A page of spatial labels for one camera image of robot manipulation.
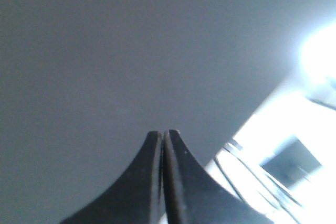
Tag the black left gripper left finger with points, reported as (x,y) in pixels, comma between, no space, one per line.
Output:
(135,196)

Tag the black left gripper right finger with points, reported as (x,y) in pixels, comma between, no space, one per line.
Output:
(192,196)

